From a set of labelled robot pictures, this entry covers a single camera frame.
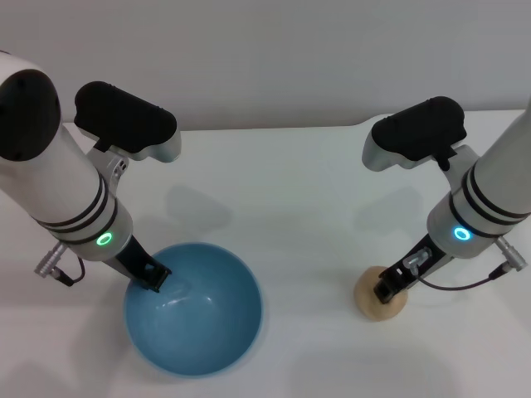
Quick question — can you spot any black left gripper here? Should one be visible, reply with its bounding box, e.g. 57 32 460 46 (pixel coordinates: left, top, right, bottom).
109 235 173 294

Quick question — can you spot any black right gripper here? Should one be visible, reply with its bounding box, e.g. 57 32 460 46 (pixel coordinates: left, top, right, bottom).
373 235 454 307

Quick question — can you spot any beige egg yolk pastry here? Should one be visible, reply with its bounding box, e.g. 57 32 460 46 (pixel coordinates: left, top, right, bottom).
353 265 409 322

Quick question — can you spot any blue ceramic bowl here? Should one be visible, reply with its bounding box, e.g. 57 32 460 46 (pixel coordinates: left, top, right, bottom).
123 241 265 378

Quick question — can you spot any left arm cable with plug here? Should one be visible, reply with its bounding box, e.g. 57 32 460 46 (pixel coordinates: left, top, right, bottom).
33 243 86 288

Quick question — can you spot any arm cable with plug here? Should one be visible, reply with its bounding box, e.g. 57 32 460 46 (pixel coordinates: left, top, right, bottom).
401 236 531 292
33 243 86 288

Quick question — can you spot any right arm cable with plug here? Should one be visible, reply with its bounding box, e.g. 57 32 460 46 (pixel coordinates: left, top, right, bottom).
401 236 531 292

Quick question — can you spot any black grey left wrist camera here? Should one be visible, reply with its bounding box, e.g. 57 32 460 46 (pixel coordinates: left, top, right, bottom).
73 80 183 196

